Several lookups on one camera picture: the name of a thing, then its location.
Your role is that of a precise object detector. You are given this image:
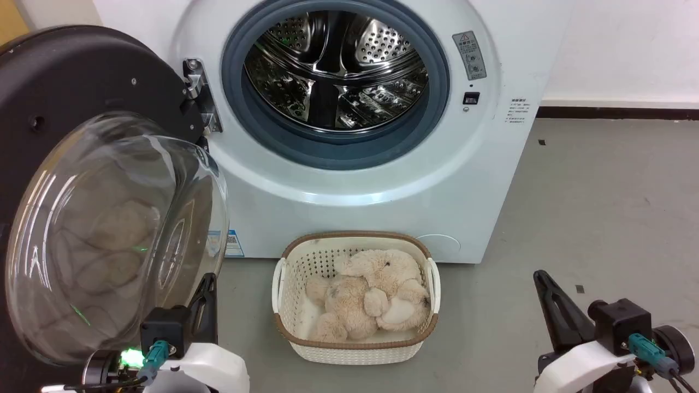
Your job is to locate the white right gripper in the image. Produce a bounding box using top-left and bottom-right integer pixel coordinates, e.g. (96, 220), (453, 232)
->
(533, 269), (654, 393)

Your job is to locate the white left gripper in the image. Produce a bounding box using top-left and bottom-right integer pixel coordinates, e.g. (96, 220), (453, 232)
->
(142, 272), (251, 393)

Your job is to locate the washer door with glass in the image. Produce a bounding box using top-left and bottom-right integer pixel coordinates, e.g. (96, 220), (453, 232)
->
(0, 25), (230, 393)

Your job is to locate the white front-load washing machine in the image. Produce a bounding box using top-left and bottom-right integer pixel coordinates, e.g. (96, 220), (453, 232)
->
(92, 0), (575, 265)

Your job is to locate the blue white energy label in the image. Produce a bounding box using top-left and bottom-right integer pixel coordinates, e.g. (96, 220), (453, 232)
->
(224, 229), (245, 258)

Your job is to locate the white brown-rimmed laundry basket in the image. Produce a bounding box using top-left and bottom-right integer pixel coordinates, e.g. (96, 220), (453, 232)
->
(271, 231), (442, 365)

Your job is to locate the beige shaggy plush toy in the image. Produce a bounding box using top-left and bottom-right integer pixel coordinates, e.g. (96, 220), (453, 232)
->
(305, 275), (384, 344)

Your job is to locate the beige plush toy with face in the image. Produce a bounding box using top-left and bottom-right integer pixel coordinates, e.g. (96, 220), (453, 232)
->
(334, 249), (432, 332)

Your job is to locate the white text label sticker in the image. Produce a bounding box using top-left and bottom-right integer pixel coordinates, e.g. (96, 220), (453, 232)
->
(505, 97), (528, 126)

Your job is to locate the stainless steel washer drum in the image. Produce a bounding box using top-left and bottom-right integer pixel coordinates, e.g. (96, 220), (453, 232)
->
(244, 10), (430, 133)

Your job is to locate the grey warning sticker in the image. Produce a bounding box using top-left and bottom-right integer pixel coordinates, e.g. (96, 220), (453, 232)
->
(452, 31), (488, 81)

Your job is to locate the yellow wooden board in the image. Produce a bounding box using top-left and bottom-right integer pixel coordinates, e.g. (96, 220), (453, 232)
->
(0, 0), (31, 46)

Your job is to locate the left teal-plug black cable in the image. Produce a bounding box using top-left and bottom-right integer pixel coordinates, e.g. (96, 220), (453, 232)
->
(41, 340), (171, 393)

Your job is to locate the teal-plug black cable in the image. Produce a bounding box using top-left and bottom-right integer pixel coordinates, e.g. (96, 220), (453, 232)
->
(627, 334), (699, 393)
(41, 340), (171, 393)

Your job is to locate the right teal-plug black cable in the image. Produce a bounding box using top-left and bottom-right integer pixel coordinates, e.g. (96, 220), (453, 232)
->
(627, 334), (699, 393)

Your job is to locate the dark wall baseboard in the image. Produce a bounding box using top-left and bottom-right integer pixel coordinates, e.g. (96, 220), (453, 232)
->
(536, 106), (699, 121)

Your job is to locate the metal door hinge bracket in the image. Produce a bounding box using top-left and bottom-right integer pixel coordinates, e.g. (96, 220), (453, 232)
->
(182, 58), (223, 134)

